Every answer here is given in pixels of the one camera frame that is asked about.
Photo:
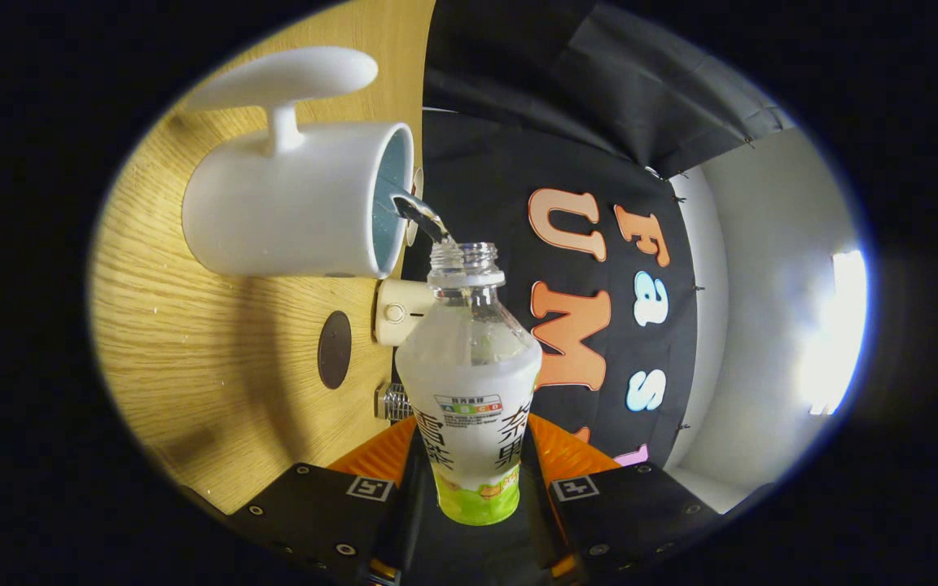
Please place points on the clear juice bottle green label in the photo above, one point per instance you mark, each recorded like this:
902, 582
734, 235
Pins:
469, 382

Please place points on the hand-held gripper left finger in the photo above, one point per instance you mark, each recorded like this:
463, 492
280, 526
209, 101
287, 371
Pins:
314, 513

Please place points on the dark round coaster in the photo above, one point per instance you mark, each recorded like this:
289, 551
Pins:
335, 350

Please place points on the white toaster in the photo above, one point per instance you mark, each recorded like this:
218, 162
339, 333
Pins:
404, 313

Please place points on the white cup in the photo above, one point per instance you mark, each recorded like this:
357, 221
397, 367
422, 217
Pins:
290, 212

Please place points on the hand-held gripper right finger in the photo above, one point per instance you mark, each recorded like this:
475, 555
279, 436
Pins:
632, 513

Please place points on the wooden table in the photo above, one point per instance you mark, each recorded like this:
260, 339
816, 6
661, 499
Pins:
192, 350

